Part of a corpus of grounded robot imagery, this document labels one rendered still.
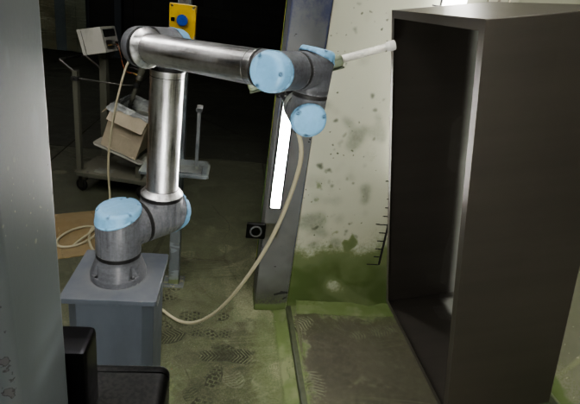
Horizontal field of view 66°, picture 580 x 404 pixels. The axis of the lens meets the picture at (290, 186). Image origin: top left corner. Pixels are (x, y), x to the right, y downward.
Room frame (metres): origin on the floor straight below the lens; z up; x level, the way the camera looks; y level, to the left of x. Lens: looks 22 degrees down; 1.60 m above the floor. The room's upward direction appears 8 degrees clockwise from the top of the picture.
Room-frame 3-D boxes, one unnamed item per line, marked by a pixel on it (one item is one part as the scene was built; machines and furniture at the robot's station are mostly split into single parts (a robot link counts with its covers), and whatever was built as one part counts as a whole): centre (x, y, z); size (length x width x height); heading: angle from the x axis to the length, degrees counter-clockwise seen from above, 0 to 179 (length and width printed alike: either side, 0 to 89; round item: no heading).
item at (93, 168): (3.50, 1.46, 0.64); 0.73 x 0.50 x 1.27; 89
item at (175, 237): (2.23, 0.61, 0.82); 0.06 x 0.06 x 1.64; 9
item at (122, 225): (1.34, 0.56, 0.83); 0.17 x 0.15 x 0.18; 145
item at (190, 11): (2.17, 0.60, 1.42); 0.12 x 0.06 x 0.26; 99
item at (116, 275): (1.34, 0.56, 0.69); 0.19 x 0.19 x 0.10
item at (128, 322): (1.34, 0.56, 0.32); 0.31 x 0.31 x 0.64; 9
